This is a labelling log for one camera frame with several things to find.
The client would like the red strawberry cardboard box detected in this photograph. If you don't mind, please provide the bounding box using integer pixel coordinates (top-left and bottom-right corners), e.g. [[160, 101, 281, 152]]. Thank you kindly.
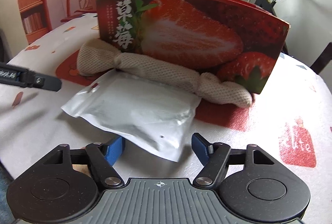
[[96, 0, 290, 94]]

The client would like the white patterned tablecloth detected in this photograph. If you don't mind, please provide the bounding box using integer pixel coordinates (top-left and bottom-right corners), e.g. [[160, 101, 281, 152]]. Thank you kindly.
[[0, 12, 332, 188]]

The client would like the white plastic packet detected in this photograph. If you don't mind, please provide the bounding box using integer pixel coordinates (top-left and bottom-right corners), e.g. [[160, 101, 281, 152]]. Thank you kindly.
[[62, 70, 201, 162]]

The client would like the beige knitted cloth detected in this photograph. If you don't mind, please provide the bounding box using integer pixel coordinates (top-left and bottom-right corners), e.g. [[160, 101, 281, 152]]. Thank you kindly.
[[77, 38, 253, 108]]

